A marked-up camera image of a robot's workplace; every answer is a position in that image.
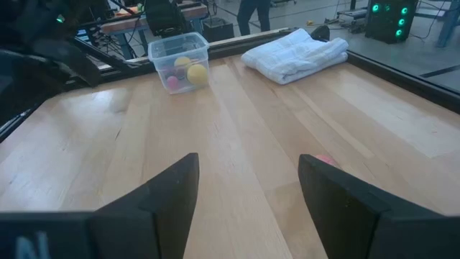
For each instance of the clear plastic tupperware container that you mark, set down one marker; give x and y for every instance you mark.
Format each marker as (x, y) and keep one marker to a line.
(179, 46)

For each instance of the yellow toy lemon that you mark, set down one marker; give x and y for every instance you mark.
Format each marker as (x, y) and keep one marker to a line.
(197, 74)
(183, 62)

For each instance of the black computer green fans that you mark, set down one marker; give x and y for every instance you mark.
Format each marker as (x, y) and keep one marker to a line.
(390, 18)

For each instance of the pink round toy fruit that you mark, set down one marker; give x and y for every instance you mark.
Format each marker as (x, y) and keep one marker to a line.
(172, 82)
(325, 160)

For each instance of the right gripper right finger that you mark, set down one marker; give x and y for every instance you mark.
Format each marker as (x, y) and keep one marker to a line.
(341, 216)

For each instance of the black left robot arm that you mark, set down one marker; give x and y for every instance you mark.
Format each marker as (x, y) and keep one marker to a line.
(36, 72)

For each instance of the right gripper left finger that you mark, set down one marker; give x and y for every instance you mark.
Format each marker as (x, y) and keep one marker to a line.
(161, 216)

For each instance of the folded white checked towel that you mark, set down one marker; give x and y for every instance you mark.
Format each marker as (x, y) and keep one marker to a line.
(294, 57)

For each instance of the black bag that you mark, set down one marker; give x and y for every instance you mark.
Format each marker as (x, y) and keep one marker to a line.
(165, 16)

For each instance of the wooden workbench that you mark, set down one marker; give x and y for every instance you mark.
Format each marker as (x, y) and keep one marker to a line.
(122, 25)

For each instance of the black floor box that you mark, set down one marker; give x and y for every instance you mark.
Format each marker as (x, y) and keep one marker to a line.
(217, 28)

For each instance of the person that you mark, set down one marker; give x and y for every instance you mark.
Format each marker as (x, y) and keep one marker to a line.
(253, 11)

